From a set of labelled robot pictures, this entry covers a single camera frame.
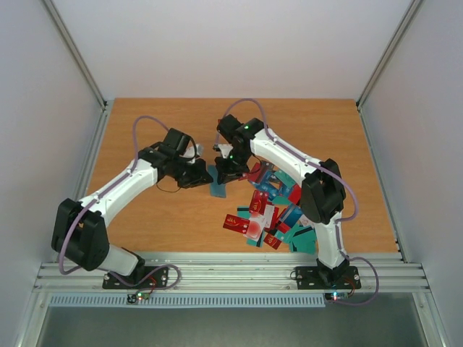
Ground teal card holder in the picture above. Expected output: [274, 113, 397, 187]
[208, 165, 226, 198]

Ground red vip card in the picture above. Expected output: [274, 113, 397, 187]
[223, 214, 250, 234]
[249, 190, 268, 216]

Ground white card red circle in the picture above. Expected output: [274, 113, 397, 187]
[245, 213, 267, 241]

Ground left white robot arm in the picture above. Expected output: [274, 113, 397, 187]
[51, 128, 213, 288]

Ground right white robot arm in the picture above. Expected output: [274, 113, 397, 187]
[215, 114, 349, 288]

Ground teal card left stripe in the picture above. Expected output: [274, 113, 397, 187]
[237, 206, 250, 220]

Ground teal card upper pile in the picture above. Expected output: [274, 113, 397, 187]
[274, 170, 297, 188]

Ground red card black stripe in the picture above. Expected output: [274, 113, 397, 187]
[287, 184, 302, 205]

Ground teal card black stripe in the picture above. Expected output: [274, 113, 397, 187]
[247, 237, 263, 248]

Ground blue white card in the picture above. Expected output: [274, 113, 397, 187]
[278, 205, 303, 228]

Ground red card bottom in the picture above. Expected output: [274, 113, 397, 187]
[263, 234, 281, 249]

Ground teal card bottom right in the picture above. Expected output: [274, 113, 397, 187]
[289, 227, 317, 254]

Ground left small circuit board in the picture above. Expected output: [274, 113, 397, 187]
[127, 292, 150, 304]

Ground small circuit board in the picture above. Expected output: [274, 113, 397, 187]
[325, 291, 350, 302]
[127, 292, 150, 304]

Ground right small circuit board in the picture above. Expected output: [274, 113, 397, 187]
[325, 291, 350, 302]

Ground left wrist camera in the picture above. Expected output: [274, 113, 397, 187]
[181, 144, 204, 163]

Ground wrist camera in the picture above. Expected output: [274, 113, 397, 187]
[181, 144, 204, 163]
[213, 144, 233, 158]

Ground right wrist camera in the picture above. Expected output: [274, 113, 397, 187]
[213, 144, 233, 158]

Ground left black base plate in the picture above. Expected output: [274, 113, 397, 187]
[102, 265, 169, 290]

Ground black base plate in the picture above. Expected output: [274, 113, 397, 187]
[102, 265, 169, 290]
[290, 266, 362, 290]

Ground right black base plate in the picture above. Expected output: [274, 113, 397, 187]
[290, 266, 362, 290]

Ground blue slotted cable duct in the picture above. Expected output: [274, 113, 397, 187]
[48, 293, 326, 309]

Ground aluminium rail platform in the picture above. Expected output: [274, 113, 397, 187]
[34, 252, 430, 294]

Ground left aluminium frame post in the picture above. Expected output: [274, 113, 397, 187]
[41, 0, 107, 110]

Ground aluminium frame post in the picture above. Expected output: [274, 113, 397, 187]
[356, 0, 424, 111]
[41, 0, 107, 110]

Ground right aluminium frame post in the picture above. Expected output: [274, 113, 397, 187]
[356, 0, 424, 111]

